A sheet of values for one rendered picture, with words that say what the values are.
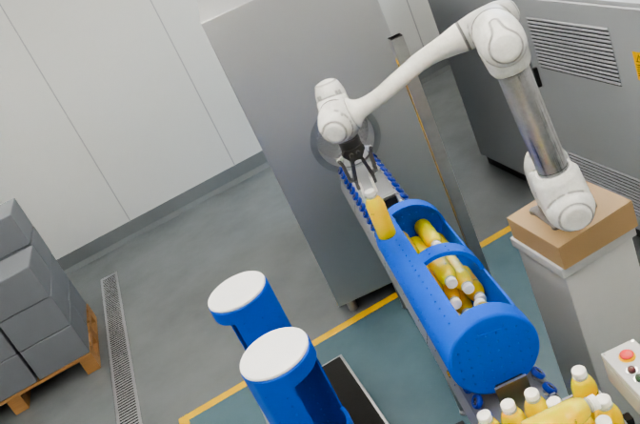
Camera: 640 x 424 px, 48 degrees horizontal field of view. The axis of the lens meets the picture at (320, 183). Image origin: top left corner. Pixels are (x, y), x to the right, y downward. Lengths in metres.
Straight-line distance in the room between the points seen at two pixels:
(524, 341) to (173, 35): 5.25
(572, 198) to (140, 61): 5.14
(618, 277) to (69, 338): 3.80
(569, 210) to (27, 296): 3.83
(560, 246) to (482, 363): 0.56
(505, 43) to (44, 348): 4.12
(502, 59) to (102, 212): 5.55
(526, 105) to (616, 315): 0.99
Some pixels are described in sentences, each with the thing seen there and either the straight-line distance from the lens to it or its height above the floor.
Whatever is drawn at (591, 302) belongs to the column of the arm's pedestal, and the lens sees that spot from 2.81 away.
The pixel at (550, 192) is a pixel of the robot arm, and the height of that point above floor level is 1.34.
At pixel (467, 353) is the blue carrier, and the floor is 1.14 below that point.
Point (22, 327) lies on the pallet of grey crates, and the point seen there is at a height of 0.56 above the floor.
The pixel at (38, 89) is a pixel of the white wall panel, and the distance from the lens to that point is 6.93.
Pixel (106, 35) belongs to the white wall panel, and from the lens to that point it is 6.87.
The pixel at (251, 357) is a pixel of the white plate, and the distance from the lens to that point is 2.79.
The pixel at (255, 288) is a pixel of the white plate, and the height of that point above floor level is 1.04.
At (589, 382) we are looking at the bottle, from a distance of 2.15.
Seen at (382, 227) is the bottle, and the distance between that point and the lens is 2.60.
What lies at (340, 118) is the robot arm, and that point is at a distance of 2.21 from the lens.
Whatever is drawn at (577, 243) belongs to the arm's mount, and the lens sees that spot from 2.63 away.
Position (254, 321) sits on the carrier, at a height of 0.94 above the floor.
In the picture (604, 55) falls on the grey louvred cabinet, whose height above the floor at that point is 1.17.
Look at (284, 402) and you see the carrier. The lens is 2.72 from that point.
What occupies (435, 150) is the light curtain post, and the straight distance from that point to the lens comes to 3.44.
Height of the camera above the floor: 2.57
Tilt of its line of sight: 24 degrees down
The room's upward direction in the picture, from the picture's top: 25 degrees counter-clockwise
